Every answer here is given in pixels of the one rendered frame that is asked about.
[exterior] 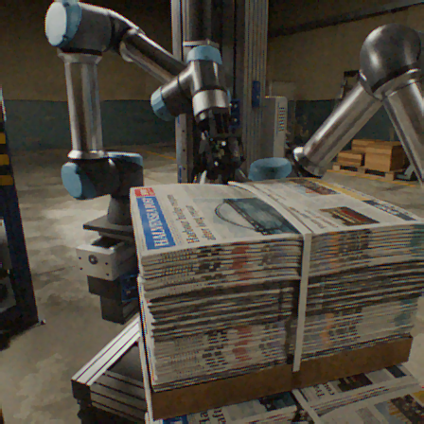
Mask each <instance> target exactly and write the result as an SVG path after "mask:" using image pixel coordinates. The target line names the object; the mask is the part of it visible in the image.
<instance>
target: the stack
mask: <svg viewBox="0 0 424 424"><path fill-rule="evenodd" d="M138 327H139V334H140V342H139V347H140V356H141V362H142V369H143V376H144V383H145V390H146V396H147V403H148V407H147V410H148V412H147V413H146V417H145V421H146V424H149V423H150V424H424V384H418V385H416V384H417V382H416V381H415V380H417V379H418V377H417V376H416V375H415V374H414V373H413V372H412V371H411V370H410V369H409V368H408V367H407V366H406V365H405V364H398V365H394V366H389V367H385V368H382V369H379V370H374V371H370V372H366V373H361V374H358V375H354V376H350V377H345V378H341V379H337V380H331V381H327V382H322V383H318V384H314V385H311V386H306V387H302V388H298V389H293V390H288V391H283V392H278V393H274V394H270V395H266V396H262V397H254V398H250V399H246V400H243V401H238V402H234V403H231V404H226V405H222V406H219V407H215V408H210V409H206V410H202V411H198V412H194V413H190V414H185V415H178V416H175V417H171V418H167V419H163V420H158V421H154V422H153V418H152V410H151V403H150V388H149V381H148V372H147V366H146V358H145V351H144V344H143V337H142V330H141V323H140V315H139V316H138Z"/></svg>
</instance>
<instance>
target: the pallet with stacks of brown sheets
mask: <svg viewBox="0 0 424 424"><path fill-rule="evenodd" d="M410 164H411V162H410V160H409V158H408V156H407V155H406V153H405V150H404V148H403V147H402V145H401V143H400V142H395V141H390V142H386V141H382V140H371V139H358V140H353V145H352V150H341V151H339V156H338V162H334V163H333V170H338V171H343V172H349V173H354V174H360V175H365V176H370V177H376V178H381V179H386V180H392V181H394V180H396V179H397V174H399V173H402V174H404V172H405V171H406V169H407V168H408V166H410ZM343 166H344V168H346V167H355V168H358V172H357V171H351V170H345V169H343ZM368 169H372V170H378V171H384V172H385V177H384V176H379V175H373V174H367V170H368Z"/></svg>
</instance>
